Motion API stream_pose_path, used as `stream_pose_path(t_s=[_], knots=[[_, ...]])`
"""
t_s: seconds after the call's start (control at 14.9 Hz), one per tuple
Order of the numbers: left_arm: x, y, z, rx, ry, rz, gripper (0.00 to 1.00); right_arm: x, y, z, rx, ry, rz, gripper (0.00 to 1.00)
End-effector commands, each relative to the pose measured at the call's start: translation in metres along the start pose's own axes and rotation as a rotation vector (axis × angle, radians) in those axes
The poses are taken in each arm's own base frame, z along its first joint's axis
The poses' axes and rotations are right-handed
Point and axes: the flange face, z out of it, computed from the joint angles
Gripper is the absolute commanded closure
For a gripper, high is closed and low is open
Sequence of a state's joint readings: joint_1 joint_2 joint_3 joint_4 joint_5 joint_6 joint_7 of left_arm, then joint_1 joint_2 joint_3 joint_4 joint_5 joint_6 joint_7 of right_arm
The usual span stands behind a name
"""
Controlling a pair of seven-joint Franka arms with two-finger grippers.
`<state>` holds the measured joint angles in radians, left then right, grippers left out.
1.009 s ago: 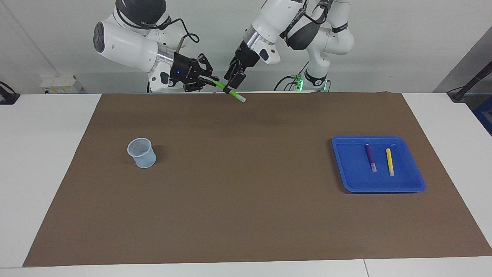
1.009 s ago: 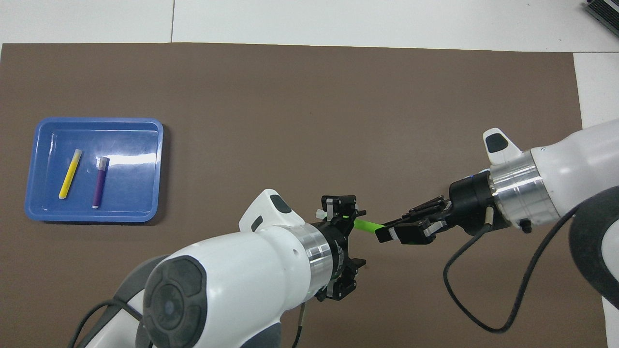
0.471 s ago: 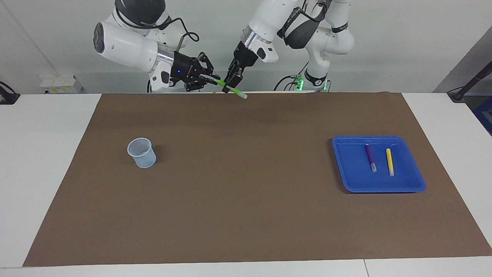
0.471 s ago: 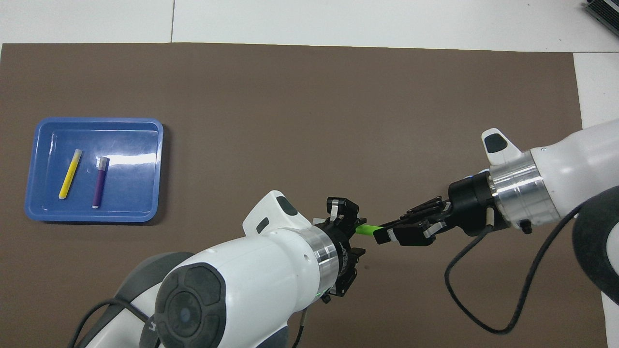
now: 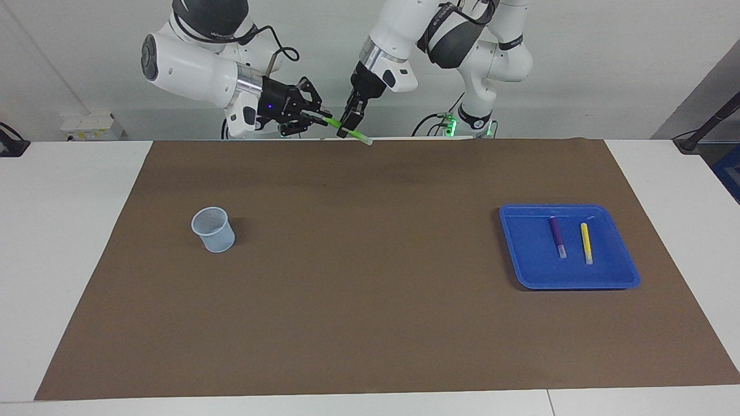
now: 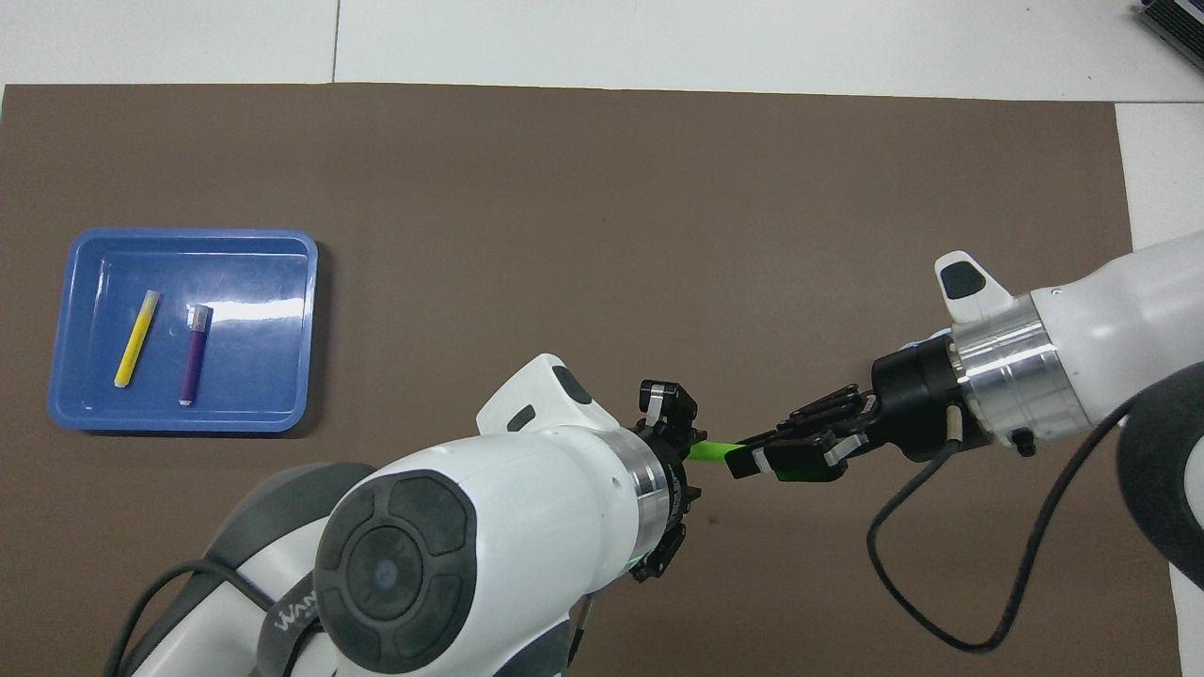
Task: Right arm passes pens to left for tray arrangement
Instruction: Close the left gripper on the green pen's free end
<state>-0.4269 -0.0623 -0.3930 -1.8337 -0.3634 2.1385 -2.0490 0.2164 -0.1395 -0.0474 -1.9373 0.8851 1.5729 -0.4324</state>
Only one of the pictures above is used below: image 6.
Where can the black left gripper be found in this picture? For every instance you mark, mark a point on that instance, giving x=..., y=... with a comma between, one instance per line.
x=673, y=480

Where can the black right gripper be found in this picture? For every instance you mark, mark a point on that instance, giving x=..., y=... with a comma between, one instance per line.
x=917, y=400

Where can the green pen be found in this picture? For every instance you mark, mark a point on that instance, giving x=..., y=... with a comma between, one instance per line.
x=710, y=451

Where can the purple pen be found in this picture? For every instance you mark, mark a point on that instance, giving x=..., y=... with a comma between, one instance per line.
x=193, y=362

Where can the yellow pen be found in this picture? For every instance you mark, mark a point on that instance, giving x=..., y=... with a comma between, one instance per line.
x=136, y=338

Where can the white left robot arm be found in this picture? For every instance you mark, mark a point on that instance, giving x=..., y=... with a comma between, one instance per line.
x=451, y=545

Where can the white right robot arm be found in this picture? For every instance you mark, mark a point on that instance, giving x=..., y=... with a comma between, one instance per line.
x=1110, y=338

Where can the blue plastic tray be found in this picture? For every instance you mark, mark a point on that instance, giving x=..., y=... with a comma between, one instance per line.
x=254, y=357

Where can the brown table mat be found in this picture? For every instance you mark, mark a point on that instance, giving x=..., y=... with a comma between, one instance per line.
x=602, y=235

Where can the grey ribbed device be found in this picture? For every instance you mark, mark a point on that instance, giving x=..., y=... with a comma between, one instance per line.
x=1176, y=23

